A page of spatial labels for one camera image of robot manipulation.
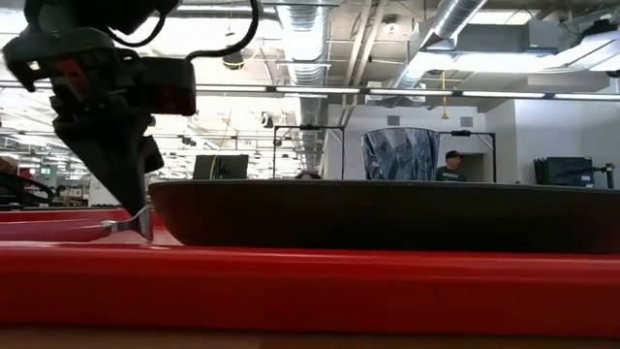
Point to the person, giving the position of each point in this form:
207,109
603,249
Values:
450,169
307,176

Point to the silver metal fork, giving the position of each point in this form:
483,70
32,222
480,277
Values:
131,225

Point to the black ceiling fixture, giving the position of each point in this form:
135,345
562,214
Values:
233,60

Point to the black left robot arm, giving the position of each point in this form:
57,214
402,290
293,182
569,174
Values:
72,12

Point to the white square pillar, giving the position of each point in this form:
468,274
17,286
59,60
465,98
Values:
101,195

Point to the black round plate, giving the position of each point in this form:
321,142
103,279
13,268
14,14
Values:
387,213

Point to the stacked black crates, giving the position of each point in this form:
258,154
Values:
564,172

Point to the red plastic tray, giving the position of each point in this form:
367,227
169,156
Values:
310,291

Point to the black computer monitor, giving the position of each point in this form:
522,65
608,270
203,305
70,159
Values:
220,167

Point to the grey wall vent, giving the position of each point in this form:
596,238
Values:
466,121
393,120

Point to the grey rectangular air duct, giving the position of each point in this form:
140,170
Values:
508,39

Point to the round silver ventilation duct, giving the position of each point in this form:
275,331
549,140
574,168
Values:
450,19
305,48

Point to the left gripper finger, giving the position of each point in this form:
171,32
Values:
153,155
116,160

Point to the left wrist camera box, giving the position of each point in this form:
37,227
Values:
169,87

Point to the long ceiling light strip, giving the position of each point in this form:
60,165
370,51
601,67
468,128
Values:
504,94

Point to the dark translucent faceted cup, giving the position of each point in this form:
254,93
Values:
399,155

